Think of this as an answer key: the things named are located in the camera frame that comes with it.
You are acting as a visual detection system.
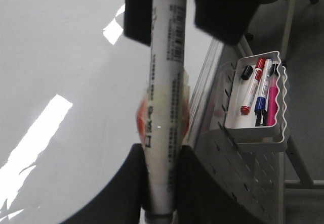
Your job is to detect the white perforated pegboard panel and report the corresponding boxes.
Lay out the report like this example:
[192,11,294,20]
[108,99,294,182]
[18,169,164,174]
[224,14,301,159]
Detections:
[194,61,284,223]

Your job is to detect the white whiteboard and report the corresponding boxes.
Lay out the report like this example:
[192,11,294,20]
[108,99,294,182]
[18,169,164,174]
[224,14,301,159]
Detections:
[0,0,225,224]

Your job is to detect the pink highlighter marker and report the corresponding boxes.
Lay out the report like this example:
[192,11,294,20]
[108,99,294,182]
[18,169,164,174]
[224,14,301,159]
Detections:
[266,64,278,126]

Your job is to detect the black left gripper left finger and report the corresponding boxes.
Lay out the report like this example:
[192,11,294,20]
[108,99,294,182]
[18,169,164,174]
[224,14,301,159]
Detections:
[124,0,152,46]

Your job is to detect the white wavy-edged marker tray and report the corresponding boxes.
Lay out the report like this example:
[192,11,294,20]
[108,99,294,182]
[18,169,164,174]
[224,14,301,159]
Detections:
[225,51,290,152]

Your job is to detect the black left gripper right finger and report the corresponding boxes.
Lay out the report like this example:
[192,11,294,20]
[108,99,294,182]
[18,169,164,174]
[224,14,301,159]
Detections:
[194,0,262,46]

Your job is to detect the red capped whiteboard marker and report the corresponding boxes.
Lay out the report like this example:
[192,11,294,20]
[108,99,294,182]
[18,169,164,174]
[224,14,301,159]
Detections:
[240,58,265,115]

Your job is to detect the white black-tip whiteboard marker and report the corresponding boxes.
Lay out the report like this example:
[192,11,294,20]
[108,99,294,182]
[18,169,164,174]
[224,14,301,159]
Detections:
[144,0,187,223]

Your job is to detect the red magnet taped to marker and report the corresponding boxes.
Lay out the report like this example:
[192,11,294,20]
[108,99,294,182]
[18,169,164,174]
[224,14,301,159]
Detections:
[136,98,189,138]

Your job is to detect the loose black marker cap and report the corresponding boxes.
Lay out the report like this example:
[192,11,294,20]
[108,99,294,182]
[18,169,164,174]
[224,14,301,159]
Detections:
[241,65,254,80]

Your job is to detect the blue capped whiteboard marker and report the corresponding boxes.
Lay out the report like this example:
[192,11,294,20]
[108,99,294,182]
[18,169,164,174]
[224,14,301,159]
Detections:
[254,59,273,114]

